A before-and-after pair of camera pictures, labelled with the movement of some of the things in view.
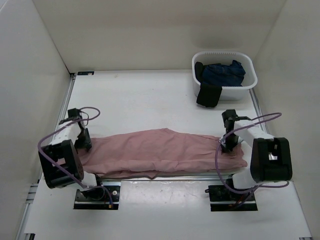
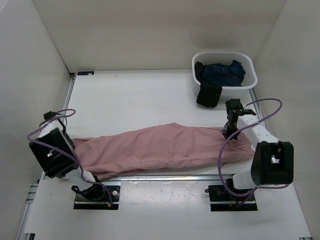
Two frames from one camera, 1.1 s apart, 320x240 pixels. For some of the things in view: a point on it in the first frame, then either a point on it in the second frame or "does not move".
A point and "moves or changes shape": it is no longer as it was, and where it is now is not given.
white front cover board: (168, 207) does not move
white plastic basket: (212, 57) does not move
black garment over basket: (209, 94) does not move
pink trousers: (152, 152) moves or changes shape
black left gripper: (87, 143) → (70, 143)
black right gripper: (226, 146) → (225, 131)
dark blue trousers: (224, 75) does not move
